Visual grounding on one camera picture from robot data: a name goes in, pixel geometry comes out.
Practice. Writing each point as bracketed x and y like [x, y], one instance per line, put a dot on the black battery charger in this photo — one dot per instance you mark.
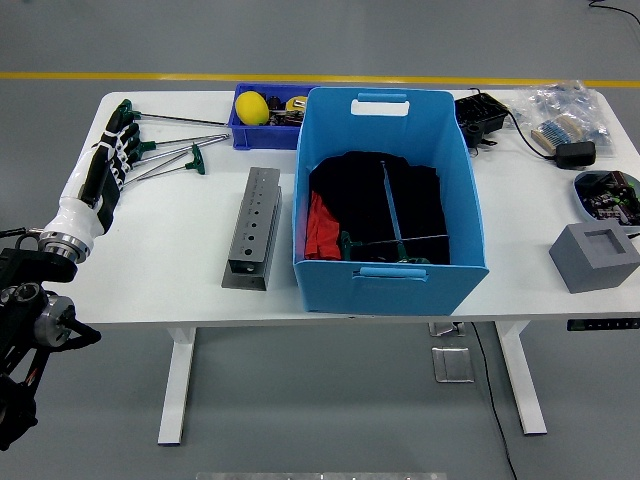
[480, 112]

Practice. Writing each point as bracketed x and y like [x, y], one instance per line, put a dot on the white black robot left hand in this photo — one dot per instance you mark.
[75, 215]

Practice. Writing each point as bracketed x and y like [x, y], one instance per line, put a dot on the white table leg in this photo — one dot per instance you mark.
[522, 390]
[175, 390]

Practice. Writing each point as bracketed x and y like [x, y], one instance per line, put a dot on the black round capacitor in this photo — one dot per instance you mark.
[275, 103]

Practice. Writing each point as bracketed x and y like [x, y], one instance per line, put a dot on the red cloth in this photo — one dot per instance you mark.
[320, 235]

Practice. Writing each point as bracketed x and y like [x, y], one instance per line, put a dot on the light blue bowl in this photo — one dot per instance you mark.
[578, 197]

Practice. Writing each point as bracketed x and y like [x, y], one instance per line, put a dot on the black cloth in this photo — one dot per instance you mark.
[350, 200]

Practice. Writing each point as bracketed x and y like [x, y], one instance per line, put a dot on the dark electronic components pile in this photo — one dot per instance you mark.
[610, 200]

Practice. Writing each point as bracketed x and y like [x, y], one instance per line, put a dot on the brown electronic parts pile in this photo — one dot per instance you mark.
[287, 118]

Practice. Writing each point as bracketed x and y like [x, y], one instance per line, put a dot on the black power adapter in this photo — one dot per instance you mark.
[575, 155]

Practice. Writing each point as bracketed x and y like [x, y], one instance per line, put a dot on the small blue plastic bin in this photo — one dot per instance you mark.
[260, 137]

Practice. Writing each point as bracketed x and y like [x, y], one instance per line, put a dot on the black desk control panel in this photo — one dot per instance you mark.
[600, 324]

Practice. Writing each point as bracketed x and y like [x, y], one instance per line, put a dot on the beige resistor tape strip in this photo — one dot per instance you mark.
[555, 132]

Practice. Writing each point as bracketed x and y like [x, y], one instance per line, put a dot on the yellow lemon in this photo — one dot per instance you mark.
[252, 107]

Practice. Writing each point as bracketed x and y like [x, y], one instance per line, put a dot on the grey metal tool holder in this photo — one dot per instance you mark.
[255, 220]

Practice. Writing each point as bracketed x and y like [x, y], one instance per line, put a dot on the grey block with square recess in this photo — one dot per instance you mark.
[585, 270]

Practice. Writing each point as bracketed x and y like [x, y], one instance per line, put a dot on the square metal floor plate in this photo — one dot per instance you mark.
[452, 365]

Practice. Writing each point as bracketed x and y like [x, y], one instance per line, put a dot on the large blue folding box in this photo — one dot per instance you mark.
[400, 295]

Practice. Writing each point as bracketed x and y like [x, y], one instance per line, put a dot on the yellow tape measure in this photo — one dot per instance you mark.
[296, 104]

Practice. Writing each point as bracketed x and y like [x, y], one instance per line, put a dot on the clear plastic parts bags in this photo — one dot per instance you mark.
[565, 100]

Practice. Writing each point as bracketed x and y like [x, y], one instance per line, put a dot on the small metal floor bracket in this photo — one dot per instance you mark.
[445, 329]

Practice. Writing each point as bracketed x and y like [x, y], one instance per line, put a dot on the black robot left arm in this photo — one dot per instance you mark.
[30, 265]

